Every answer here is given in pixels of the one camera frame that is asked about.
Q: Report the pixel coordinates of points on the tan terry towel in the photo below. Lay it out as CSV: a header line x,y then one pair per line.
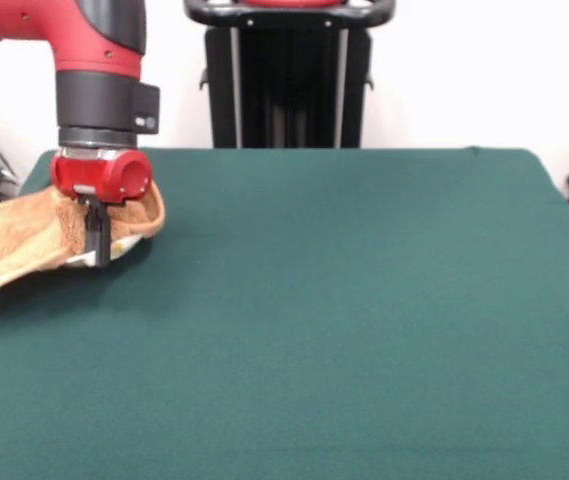
x,y
24,240

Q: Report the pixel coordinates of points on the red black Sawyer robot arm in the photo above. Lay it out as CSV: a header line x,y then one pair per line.
x,y
94,75

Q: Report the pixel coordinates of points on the dark green table cloth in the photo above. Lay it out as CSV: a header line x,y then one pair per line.
x,y
314,325

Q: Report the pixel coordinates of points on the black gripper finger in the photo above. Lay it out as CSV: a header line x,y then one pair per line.
x,y
104,235
90,225

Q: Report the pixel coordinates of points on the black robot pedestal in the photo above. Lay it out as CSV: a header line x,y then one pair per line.
x,y
284,75

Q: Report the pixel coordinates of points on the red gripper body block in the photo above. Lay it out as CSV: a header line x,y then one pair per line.
x,y
99,177

